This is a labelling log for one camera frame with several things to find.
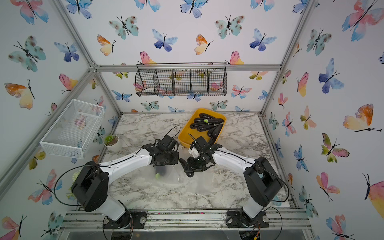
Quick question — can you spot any white mesh wall basket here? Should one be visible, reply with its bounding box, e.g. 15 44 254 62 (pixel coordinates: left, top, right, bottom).
40 99 105 159

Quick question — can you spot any eggplant in tray middle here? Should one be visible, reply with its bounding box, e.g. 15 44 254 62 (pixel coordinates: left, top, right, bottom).
190 122 217 132

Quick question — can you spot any small white potted succulent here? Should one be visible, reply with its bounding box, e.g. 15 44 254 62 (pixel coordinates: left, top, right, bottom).
104 135 122 152

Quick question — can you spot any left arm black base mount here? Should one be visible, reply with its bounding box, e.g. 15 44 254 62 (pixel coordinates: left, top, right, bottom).
103 212 148 230

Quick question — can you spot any black wire wall basket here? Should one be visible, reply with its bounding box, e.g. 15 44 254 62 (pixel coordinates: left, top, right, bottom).
134 62 228 97

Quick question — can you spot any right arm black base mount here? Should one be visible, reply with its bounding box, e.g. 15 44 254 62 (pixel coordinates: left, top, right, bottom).
225 210 269 229

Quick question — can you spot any aluminium front rail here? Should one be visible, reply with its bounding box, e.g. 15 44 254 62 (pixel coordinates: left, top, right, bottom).
60 209 312 232

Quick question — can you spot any dark purple eggplant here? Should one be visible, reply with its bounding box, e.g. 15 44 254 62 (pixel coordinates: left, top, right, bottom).
155 166 167 180

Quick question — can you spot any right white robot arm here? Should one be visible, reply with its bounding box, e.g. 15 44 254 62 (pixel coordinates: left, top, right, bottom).
179 137 287 221

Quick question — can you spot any clear zip-top bag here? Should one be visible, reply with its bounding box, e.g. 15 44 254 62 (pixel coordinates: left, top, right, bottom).
142 164 214 194

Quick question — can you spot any yellow plastic tray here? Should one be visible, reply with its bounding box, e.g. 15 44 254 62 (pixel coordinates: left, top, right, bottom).
179 108 227 148

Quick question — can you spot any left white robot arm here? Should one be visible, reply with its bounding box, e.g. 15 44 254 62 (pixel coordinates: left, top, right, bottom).
71 135 179 228

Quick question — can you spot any eggplant at tray back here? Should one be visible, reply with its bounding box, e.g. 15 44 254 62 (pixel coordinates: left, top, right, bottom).
195 113 224 125

